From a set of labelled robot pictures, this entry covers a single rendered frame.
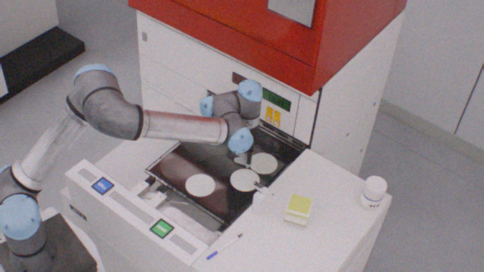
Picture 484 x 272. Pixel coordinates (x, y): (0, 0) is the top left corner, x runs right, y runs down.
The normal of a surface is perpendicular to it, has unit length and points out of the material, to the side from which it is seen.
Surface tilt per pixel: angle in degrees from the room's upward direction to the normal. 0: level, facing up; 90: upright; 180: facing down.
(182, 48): 90
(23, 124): 0
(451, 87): 90
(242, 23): 91
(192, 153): 0
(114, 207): 0
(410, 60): 90
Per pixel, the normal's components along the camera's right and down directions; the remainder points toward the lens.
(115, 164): 0.06, -0.71
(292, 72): -0.60, 0.54
